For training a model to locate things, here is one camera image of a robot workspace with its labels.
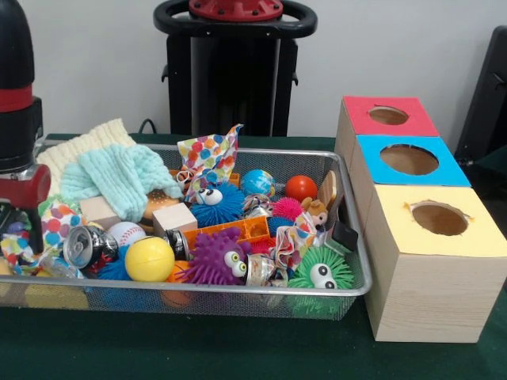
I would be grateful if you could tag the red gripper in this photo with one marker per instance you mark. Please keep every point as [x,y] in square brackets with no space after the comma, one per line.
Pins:
[20,192]

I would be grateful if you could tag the polka dot paper napkin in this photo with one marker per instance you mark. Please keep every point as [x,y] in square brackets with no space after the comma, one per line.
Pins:
[210,154]

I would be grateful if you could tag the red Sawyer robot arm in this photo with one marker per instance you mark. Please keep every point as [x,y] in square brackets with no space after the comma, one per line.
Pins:
[16,47]

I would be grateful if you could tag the wooden three-hole box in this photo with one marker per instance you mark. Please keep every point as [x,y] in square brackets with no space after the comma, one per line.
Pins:
[428,297]

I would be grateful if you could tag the crushed silver can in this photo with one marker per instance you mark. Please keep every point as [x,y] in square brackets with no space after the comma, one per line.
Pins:
[81,245]

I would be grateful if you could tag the cream knitted cloth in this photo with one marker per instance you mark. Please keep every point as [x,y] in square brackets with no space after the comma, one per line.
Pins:
[79,142]

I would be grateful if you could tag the mint green cloth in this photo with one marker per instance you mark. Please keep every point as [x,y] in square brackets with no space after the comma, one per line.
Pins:
[126,178]

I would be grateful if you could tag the yellow smiley ball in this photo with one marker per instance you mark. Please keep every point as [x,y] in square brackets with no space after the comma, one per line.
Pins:
[149,259]

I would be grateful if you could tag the crushed black can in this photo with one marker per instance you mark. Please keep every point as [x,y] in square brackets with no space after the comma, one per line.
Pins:
[178,243]

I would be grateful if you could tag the purple spiky toy with eyes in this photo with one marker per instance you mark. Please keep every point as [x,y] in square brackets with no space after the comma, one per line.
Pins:
[212,255]

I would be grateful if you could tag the blue spiky ball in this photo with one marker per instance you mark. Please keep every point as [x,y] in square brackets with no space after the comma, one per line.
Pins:
[227,207]

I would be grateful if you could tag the dark green tablecloth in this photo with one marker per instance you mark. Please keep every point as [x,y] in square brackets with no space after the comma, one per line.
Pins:
[495,166]
[237,348]

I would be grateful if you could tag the red rubber ball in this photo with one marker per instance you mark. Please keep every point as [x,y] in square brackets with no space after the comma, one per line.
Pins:
[301,188]

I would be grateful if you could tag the green spiky toy with eyes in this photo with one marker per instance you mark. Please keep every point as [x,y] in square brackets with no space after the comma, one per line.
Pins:
[309,261]

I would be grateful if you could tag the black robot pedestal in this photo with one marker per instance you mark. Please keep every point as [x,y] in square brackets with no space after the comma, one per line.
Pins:
[222,79]

